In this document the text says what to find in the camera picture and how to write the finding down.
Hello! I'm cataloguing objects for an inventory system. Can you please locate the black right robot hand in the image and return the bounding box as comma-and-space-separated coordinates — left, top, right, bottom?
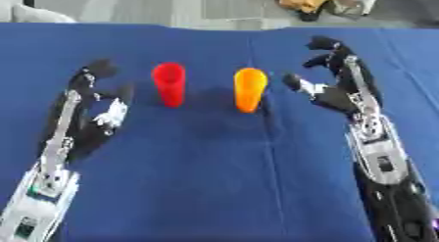
281, 35, 386, 122

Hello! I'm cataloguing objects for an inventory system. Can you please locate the yellow bag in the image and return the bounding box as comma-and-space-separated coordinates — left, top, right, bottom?
275, 0, 343, 23

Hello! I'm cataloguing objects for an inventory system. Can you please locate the red plastic cup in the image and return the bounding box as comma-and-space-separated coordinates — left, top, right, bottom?
151, 62, 187, 109

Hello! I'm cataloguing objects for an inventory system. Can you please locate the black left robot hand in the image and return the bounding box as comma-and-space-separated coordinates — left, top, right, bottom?
35, 58, 137, 171

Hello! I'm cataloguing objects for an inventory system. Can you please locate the orange plastic cup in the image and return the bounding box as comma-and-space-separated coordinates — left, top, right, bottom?
231, 67, 269, 114

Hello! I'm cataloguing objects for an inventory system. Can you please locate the white chair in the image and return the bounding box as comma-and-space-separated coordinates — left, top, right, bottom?
0, 0, 79, 24

